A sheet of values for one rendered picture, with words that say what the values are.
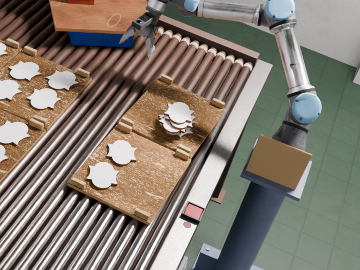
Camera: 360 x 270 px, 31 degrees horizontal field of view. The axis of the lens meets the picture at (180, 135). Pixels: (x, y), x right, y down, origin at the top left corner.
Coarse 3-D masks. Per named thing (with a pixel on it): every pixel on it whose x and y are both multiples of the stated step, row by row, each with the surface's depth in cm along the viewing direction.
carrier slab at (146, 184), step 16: (112, 144) 267; (144, 144) 271; (96, 160) 258; (144, 160) 264; (160, 160) 266; (176, 160) 268; (80, 176) 249; (128, 176) 255; (144, 176) 257; (160, 176) 259; (176, 176) 261; (96, 192) 245; (112, 192) 247; (128, 192) 249; (144, 192) 251; (160, 192) 253; (128, 208) 243; (144, 208) 244; (160, 208) 248
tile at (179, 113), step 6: (180, 102) 284; (168, 108) 279; (174, 108) 280; (180, 108) 281; (186, 108) 282; (168, 114) 276; (174, 114) 277; (180, 114) 278; (186, 114) 279; (174, 120) 274; (180, 120) 275; (186, 120) 276
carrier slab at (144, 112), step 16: (160, 80) 306; (144, 96) 295; (160, 96) 297; (176, 96) 300; (192, 96) 303; (128, 112) 284; (144, 112) 286; (160, 112) 289; (208, 112) 296; (144, 128) 278; (160, 128) 281; (192, 128) 286; (208, 128) 288; (160, 144) 275; (176, 144) 275; (192, 144) 278
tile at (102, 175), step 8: (96, 168) 253; (104, 168) 254; (112, 168) 255; (88, 176) 249; (96, 176) 250; (104, 176) 250; (112, 176) 251; (96, 184) 246; (104, 184) 247; (112, 184) 249
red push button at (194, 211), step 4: (188, 208) 251; (192, 208) 251; (196, 208) 251; (200, 208) 252; (184, 212) 249; (188, 212) 249; (192, 212) 250; (196, 212) 250; (200, 212) 251; (192, 216) 248; (196, 216) 248
